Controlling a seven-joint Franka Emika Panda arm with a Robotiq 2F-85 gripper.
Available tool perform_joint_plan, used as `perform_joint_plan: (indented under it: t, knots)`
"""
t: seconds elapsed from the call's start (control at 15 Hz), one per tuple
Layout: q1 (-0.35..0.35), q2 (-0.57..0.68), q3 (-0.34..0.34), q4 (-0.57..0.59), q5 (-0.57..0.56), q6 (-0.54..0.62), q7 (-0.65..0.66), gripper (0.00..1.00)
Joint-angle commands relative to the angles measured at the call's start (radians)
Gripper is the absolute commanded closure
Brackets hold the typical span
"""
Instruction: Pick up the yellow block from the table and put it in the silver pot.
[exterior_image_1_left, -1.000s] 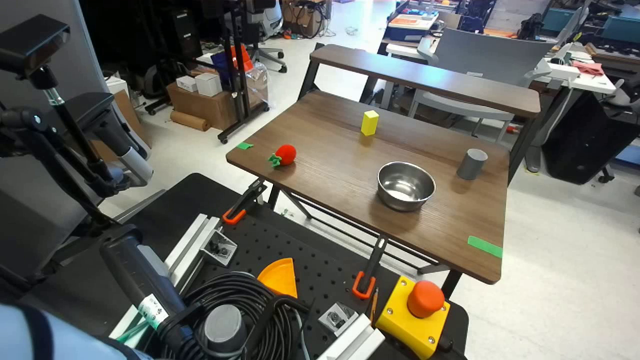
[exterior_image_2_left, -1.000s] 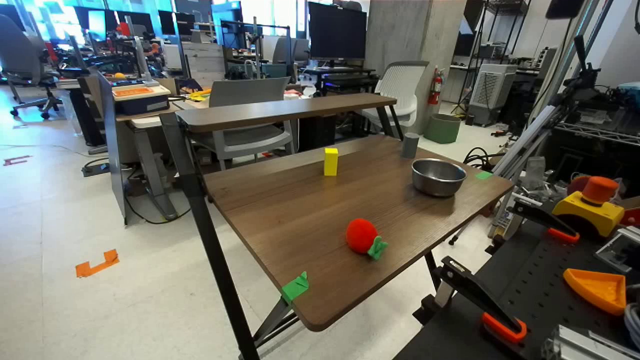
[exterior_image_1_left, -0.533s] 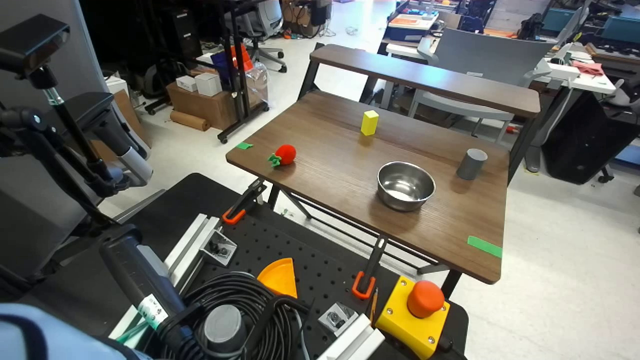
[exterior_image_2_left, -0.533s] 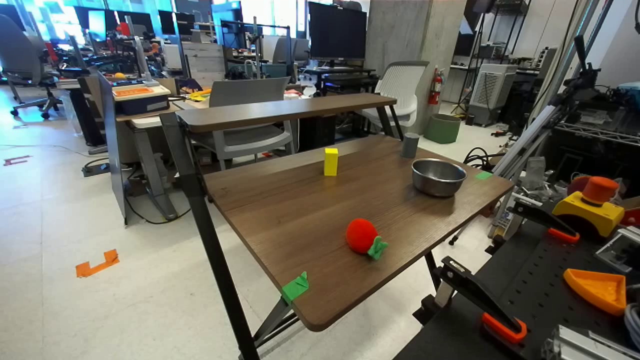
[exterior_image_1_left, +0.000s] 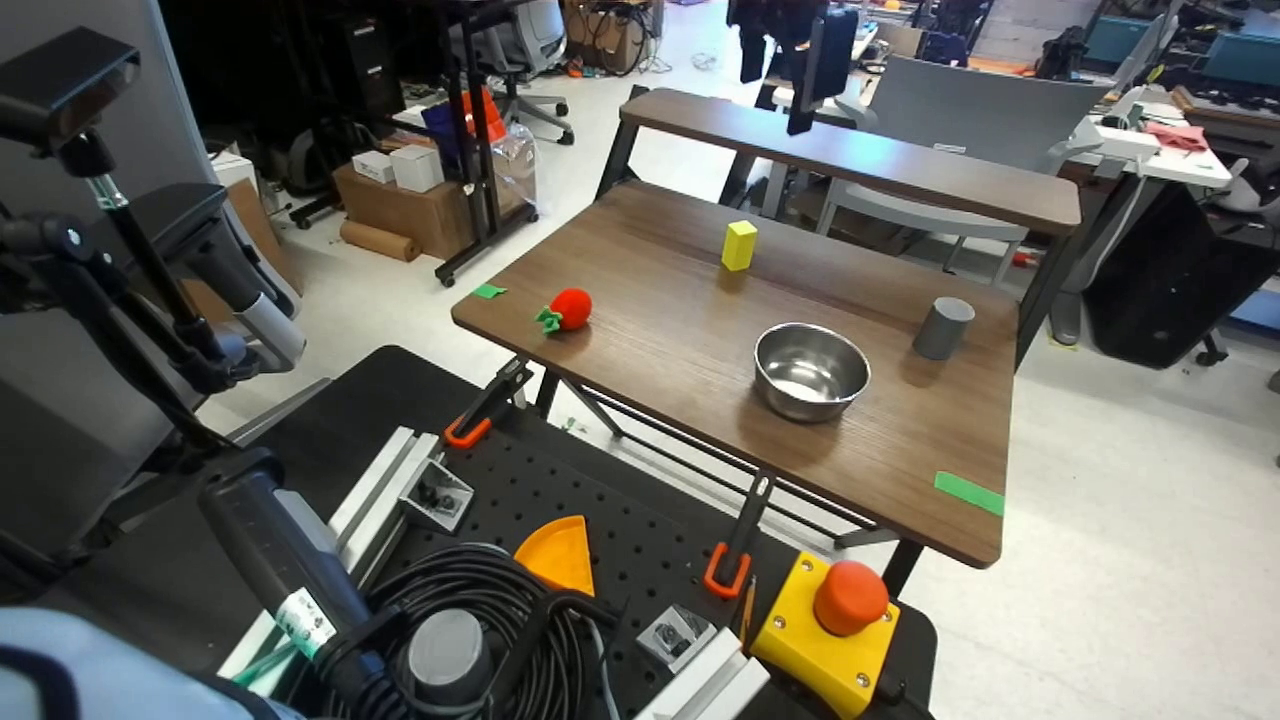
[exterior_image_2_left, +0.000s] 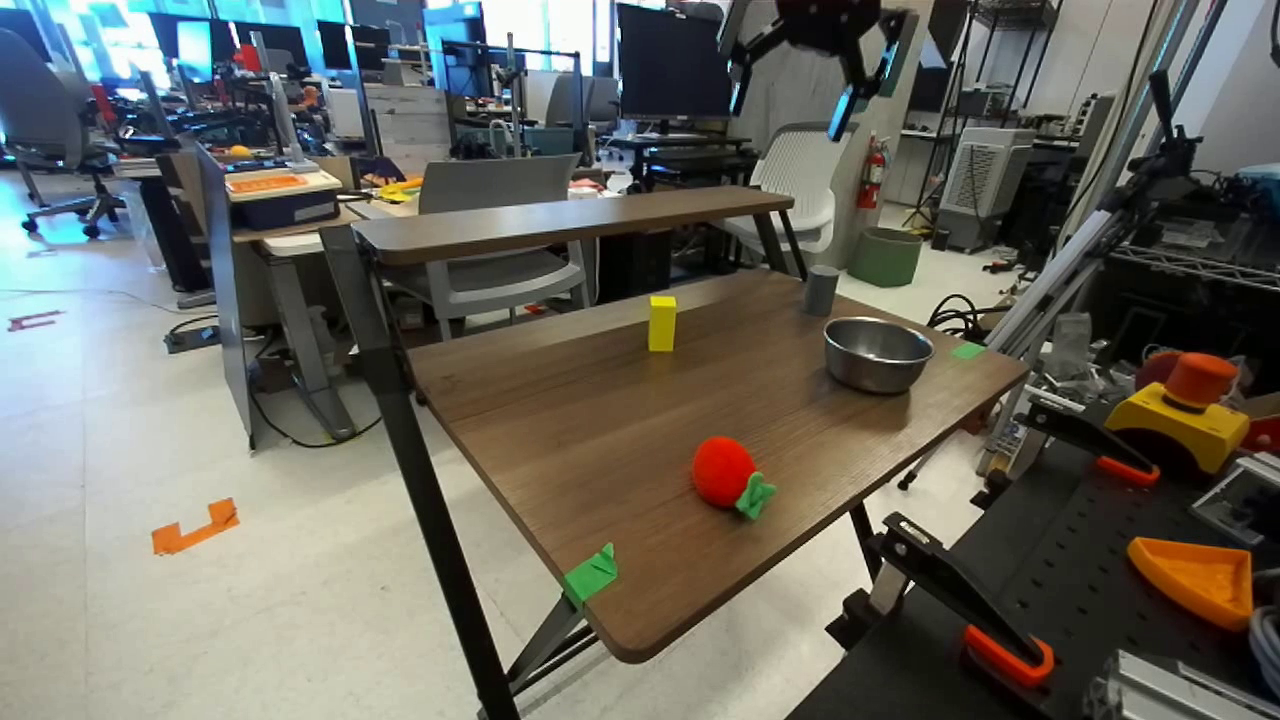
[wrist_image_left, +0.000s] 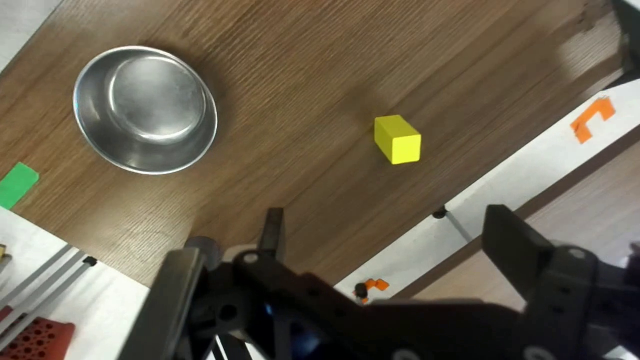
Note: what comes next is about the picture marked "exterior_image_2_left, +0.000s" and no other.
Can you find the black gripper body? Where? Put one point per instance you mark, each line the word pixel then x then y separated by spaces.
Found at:
pixel 826 24

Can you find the black monitor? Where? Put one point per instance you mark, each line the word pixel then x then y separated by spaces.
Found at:
pixel 672 65

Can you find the silver pot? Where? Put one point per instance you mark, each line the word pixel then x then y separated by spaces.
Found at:
pixel 878 357

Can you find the green bin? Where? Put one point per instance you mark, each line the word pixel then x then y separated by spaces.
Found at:
pixel 885 258

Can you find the grey office chair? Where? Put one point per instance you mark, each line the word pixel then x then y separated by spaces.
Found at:
pixel 45 110

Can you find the black power strip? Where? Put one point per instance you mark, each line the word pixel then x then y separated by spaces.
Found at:
pixel 192 338

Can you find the white chair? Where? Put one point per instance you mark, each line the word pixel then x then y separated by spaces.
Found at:
pixel 805 185

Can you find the red plush strawberry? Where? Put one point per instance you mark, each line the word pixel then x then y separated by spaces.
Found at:
pixel 722 472

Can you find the grey cup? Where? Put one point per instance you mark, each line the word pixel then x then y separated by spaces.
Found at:
pixel 821 292

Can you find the green tape piece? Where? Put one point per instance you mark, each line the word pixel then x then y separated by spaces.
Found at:
pixel 968 351
pixel 592 575

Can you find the yellow block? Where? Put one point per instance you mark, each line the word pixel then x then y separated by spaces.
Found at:
pixel 662 325

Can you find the yellow emergency stop button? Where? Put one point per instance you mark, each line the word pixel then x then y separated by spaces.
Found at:
pixel 1185 415

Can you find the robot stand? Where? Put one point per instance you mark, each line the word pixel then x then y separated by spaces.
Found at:
pixel 1040 590

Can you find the box with orange lid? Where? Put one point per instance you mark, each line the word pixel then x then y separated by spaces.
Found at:
pixel 282 195

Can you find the orange triangular tray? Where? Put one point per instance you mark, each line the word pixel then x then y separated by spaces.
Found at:
pixel 1195 580

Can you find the black clamp with orange tips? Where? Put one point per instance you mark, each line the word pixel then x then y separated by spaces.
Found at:
pixel 1085 435
pixel 955 590

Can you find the white air cooler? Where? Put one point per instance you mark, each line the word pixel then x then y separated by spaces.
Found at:
pixel 985 180

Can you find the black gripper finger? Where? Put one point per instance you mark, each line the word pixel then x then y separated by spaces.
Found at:
pixel 741 85
pixel 845 112

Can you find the red fire extinguisher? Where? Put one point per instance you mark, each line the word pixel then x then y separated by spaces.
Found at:
pixel 873 175

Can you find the orange floor tape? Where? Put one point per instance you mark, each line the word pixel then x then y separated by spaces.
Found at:
pixel 193 527

